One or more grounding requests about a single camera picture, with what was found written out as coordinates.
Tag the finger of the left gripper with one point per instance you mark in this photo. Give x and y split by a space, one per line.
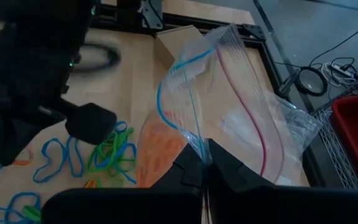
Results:
90 124
9 137

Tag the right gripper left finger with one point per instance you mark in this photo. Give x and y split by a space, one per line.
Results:
166 202

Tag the white power strip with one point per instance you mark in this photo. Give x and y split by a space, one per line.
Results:
342 70

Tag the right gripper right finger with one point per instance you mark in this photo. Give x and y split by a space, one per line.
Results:
244 202

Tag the grey metal mounting bracket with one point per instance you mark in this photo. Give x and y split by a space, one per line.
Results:
152 14

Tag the small cardboard box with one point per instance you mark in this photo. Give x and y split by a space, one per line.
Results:
172 40

